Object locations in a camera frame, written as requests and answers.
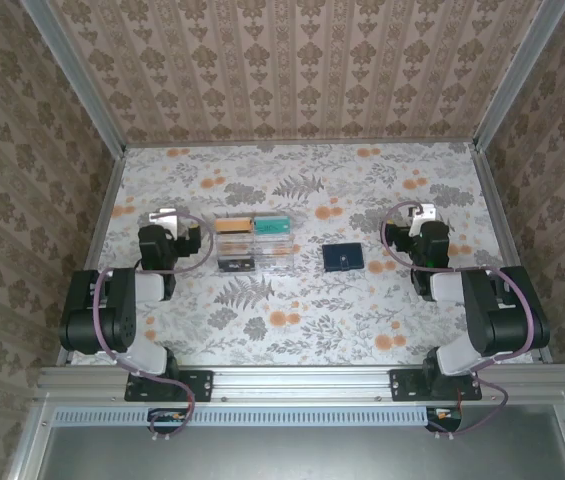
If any navy blue card holder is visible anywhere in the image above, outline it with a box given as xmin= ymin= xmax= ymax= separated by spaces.
xmin=321 ymin=242 xmax=365 ymax=274

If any orange card with brown stripe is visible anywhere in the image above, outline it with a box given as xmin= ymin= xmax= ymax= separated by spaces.
xmin=215 ymin=217 xmax=254 ymax=234

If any black card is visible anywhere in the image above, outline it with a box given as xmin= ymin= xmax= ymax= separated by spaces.
xmin=217 ymin=257 xmax=256 ymax=272

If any teal card with dark print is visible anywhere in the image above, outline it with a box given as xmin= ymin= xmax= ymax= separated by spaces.
xmin=254 ymin=215 xmax=292 ymax=236

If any clear acrylic card organizer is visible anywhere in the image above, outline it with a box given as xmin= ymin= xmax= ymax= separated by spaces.
xmin=214 ymin=213 xmax=297 ymax=274

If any grey metal sheet panel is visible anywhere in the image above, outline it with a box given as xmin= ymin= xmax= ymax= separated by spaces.
xmin=36 ymin=424 xmax=565 ymax=480

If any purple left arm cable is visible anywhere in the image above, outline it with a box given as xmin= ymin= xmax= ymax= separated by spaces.
xmin=92 ymin=212 xmax=216 ymax=444

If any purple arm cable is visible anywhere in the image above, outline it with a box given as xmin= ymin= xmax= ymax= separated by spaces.
xmin=380 ymin=201 xmax=537 ymax=437
xmin=92 ymin=212 xmax=216 ymax=444

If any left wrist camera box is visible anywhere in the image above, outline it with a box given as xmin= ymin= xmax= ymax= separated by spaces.
xmin=148 ymin=208 xmax=179 ymax=237

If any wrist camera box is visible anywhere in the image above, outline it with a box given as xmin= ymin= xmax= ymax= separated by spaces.
xmin=408 ymin=201 xmax=437 ymax=237
xmin=148 ymin=208 xmax=179 ymax=237

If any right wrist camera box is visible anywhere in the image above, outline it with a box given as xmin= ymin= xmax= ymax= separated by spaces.
xmin=408 ymin=201 xmax=437 ymax=237

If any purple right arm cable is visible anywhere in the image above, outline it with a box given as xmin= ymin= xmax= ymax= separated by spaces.
xmin=380 ymin=201 xmax=537 ymax=437

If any aluminium side rail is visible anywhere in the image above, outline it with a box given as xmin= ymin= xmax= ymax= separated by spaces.
xmin=470 ymin=144 xmax=556 ymax=365
xmin=68 ymin=149 xmax=127 ymax=366

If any aluminium back rail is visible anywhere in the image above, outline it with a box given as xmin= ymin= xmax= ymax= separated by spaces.
xmin=122 ymin=139 xmax=478 ymax=150

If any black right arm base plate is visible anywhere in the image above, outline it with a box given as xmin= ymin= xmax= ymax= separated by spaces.
xmin=389 ymin=368 xmax=483 ymax=403

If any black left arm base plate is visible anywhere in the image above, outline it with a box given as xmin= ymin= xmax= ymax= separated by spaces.
xmin=124 ymin=368 xmax=214 ymax=403

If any aluminium front frame rail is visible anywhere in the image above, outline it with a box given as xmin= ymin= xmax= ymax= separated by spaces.
xmin=36 ymin=364 xmax=565 ymax=405

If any aluminium corner post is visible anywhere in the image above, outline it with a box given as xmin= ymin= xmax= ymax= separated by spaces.
xmin=474 ymin=0 xmax=565 ymax=151
xmin=20 ymin=0 xmax=128 ymax=157

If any grey slotted cable duct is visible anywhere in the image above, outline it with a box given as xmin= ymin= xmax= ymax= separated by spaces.
xmin=54 ymin=405 xmax=431 ymax=427

